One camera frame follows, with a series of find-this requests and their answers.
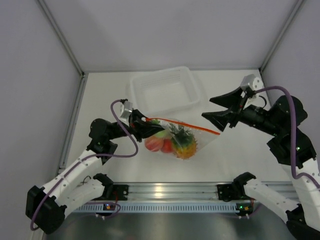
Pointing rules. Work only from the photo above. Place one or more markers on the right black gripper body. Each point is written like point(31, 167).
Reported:
point(237, 111)

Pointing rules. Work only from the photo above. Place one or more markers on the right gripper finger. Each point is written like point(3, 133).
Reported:
point(220, 119)
point(223, 100)

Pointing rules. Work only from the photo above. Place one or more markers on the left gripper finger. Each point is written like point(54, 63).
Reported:
point(147, 130)
point(138, 117)

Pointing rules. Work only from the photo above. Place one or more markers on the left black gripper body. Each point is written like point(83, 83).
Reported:
point(134, 127)

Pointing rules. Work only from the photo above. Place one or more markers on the white fake radish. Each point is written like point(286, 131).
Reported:
point(161, 134)

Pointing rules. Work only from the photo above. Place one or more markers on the clear zip bag orange seal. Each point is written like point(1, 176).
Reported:
point(203, 135)

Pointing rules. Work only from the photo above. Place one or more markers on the orange fake pineapple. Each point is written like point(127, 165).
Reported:
point(184, 143)

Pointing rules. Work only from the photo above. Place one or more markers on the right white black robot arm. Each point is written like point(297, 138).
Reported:
point(293, 151)

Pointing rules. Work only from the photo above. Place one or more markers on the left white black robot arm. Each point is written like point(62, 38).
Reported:
point(48, 206)

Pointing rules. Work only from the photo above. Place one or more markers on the fake peach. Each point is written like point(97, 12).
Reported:
point(153, 143)

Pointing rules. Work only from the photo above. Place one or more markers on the red fake fruit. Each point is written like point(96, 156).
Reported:
point(167, 146)

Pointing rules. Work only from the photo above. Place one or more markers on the white plastic basket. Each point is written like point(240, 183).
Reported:
point(165, 91)

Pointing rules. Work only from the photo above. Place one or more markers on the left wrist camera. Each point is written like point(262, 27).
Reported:
point(126, 110)

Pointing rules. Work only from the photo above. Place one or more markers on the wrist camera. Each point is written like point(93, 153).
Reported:
point(250, 84)
point(126, 110)

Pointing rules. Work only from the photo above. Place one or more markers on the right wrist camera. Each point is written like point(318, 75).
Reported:
point(250, 84)

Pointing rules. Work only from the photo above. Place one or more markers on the aluminium mounting rail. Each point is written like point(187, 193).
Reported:
point(185, 191)

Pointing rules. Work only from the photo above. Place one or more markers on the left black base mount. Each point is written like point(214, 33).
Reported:
point(115, 192)

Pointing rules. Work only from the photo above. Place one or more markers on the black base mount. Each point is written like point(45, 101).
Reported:
point(229, 192)
point(115, 192)

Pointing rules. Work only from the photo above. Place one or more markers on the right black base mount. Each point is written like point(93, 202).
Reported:
point(229, 192)

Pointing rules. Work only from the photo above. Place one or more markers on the slotted cable duct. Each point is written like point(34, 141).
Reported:
point(187, 207)

